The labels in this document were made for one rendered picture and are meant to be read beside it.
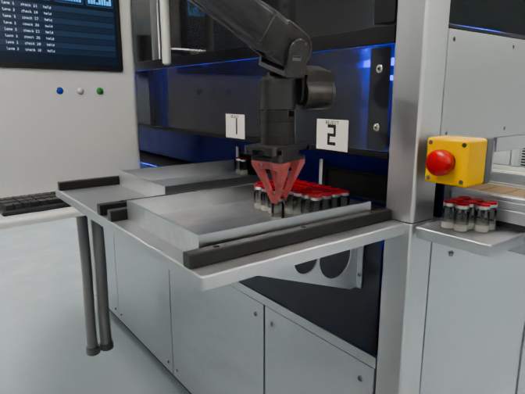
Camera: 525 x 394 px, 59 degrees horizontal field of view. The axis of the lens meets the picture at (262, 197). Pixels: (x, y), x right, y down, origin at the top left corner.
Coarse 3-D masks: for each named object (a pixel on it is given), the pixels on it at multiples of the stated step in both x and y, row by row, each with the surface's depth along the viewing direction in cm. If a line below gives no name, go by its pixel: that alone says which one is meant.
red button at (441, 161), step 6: (438, 150) 69; (444, 150) 70; (432, 156) 70; (438, 156) 69; (444, 156) 68; (450, 156) 69; (426, 162) 71; (432, 162) 70; (438, 162) 69; (444, 162) 68; (450, 162) 69; (432, 168) 70; (438, 168) 69; (444, 168) 69; (450, 168) 69; (438, 174) 70; (444, 174) 70
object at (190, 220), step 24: (192, 192) 88; (216, 192) 92; (240, 192) 95; (144, 216) 76; (168, 216) 84; (192, 216) 84; (216, 216) 84; (240, 216) 84; (264, 216) 84; (288, 216) 84; (312, 216) 73; (336, 216) 76; (168, 240) 69; (192, 240) 62; (216, 240) 63
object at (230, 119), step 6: (228, 114) 119; (234, 114) 116; (240, 114) 115; (228, 120) 119; (234, 120) 117; (240, 120) 115; (228, 126) 119; (234, 126) 117; (240, 126) 115; (228, 132) 120; (234, 132) 117; (240, 132) 115; (240, 138) 116
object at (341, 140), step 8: (320, 120) 92; (328, 120) 91; (336, 120) 89; (344, 120) 87; (320, 128) 93; (328, 128) 91; (336, 128) 89; (344, 128) 88; (320, 136) 93; (336, 136) 90; (344, 136) 88; (320, 144) 93; (336, 144) 90; (344, 144) 88
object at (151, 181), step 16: (224, 160) 132; (128, 176) 109; (144, 176) 118; (160, 176) 121; (176, 176) 123; (192, 176) 126; (208, 176) 126; (224, 176) 126; (240, 176) 126; (256, 176) 108; (288, 176) 114; (144, 192) 103; (160, 192) 96; (176, 192) 96
